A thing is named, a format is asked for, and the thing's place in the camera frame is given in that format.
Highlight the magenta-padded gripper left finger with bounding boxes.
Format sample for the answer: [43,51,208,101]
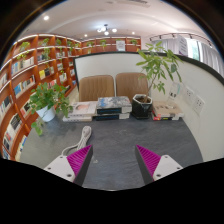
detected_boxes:
[43,144,95,187]

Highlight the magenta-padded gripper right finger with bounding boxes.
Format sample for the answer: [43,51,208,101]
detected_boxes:
[134,144,184,186]

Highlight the thin white book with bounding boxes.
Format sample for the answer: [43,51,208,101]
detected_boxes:
[62,114,94,123]

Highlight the red book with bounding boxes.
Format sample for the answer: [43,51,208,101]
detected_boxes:
[152,113,181,122]

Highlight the white book with face print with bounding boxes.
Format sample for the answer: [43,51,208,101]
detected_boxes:
[68,100,99,118]

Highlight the tall plant in black pot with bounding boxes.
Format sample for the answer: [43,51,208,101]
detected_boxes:
[131,40,184,120]

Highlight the leafy plant in white pot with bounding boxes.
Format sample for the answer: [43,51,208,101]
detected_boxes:
[28,82,74,136]

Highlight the beige printed book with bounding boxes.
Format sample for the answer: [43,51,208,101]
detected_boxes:
[151,100,185,118]

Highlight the thin dark blue book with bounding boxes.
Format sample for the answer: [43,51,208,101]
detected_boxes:
[93,112,131,122]

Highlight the thick dark blue book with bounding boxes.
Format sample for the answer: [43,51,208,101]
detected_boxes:
[95,95,133,115]

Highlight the clear acrylic sign holder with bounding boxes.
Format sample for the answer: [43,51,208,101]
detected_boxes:
[168,81,181,103]

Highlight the tan padded chair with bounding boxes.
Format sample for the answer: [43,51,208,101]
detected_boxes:
[115,72,150,101]
[78,74,116,103]

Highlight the orange wooden bookshelf unit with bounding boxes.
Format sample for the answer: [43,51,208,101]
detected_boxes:
[0,33,143,162]

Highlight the white framed notice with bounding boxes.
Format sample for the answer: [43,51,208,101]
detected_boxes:
[115,40,126,52]

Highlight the white standing sign board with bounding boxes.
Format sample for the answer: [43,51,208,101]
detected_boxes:
[176,34,189,56]

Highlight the white window curtain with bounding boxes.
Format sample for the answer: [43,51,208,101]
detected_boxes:
[188,36,224,73]

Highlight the ceiling lamp with round bulbs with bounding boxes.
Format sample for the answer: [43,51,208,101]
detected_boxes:
[96,23,118,37]

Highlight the recessed ceiling lights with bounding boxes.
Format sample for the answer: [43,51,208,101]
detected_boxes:
[42,13,138,38]

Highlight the white coiled power cable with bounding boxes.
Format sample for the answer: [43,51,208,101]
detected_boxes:
[60,125,93,157]

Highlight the white wall socket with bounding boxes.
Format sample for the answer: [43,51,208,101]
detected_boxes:
[193,94,206,116]
[184,85,195,104]

